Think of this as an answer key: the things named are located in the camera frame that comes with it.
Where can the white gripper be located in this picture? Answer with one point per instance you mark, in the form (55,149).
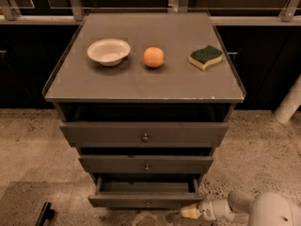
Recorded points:
(209,209)

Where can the grey bottom drawer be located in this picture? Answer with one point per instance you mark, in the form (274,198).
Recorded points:
(146,191)

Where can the grey drawer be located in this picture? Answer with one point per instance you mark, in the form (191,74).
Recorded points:
(146,191)
(144,134)
(145,163)

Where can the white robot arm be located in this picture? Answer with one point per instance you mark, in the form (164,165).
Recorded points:
(267,209)

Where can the grey middle drawer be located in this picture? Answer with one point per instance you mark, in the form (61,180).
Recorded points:
(145,163)

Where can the grey drawer cabinet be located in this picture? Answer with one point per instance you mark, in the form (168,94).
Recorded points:
(84,90)

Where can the grey top drawer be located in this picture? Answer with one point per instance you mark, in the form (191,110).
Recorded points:
(144,134)

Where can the black object on floor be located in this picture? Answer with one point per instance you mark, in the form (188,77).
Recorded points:
(46,212)

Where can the green yellow sponge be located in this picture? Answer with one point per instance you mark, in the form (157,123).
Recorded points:
(205,57)

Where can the orange fruit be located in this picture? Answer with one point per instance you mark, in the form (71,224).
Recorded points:
(153,57)

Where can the white bowl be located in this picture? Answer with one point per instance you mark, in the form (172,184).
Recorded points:
(108,52)

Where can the metal railing frame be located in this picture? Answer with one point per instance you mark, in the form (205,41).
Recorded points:
(221,12)

